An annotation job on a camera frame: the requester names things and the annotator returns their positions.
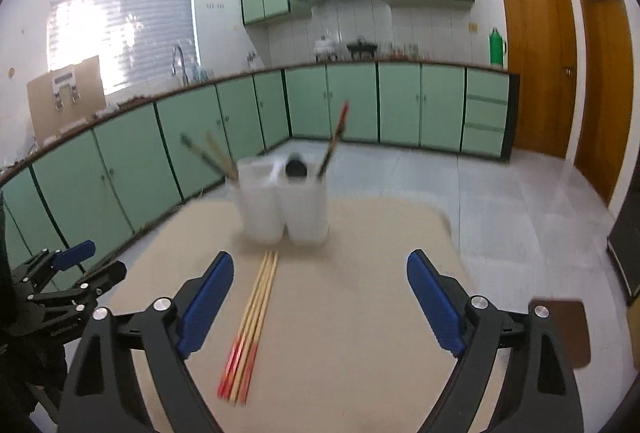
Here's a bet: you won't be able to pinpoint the black red-tipped chopstick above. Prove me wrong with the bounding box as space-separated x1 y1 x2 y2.
316 100 350 178

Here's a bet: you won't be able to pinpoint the dark brown chopstick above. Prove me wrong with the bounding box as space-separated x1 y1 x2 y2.
180 134 237 180

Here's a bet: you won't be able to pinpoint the green lower kitchen cabinets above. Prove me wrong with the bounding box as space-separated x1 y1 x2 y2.
0 62 521 296

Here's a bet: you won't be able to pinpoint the white cooking pot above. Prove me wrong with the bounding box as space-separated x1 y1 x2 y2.
314 35 337 62

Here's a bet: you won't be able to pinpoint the chrome kitchen faucet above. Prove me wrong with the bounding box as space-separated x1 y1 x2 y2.
172 45 189 87

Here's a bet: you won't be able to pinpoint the red-tipped bamboo chopstick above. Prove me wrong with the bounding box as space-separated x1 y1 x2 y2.
226 252 272 401
217 252 267 398
242 252 280 405
234 252 276 404

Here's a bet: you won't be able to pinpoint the plain light bamboo chopstick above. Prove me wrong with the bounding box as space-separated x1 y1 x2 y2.
206 131 239 179

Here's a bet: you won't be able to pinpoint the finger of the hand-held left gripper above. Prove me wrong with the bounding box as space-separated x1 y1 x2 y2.
27 260 127 310
20 240 97 284

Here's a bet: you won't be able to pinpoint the white window blind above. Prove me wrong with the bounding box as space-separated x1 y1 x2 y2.
47 0 196 97

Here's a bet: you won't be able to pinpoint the black wok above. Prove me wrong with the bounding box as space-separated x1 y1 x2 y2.
346 37 377 61

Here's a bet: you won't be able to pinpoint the dark glass-front cabinet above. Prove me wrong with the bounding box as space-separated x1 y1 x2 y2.
606 208 640 306

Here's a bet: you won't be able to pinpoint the white two-compartment utensil holder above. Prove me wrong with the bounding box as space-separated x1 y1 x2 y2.
225 156 331 245

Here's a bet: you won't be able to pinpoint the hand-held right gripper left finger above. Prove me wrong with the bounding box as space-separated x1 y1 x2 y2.
59 251 235 433

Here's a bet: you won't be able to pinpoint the brown cardboard sheet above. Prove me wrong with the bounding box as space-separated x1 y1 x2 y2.
26 56 107 145

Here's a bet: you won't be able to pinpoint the green thermos flask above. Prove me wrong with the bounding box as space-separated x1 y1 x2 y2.
488 27 508 67

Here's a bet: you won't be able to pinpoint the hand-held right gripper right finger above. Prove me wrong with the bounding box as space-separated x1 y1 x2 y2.
406 249 585 433

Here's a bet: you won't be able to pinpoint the wooden door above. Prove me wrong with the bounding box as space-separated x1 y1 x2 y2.
495 0 579 160
572 0 637 209

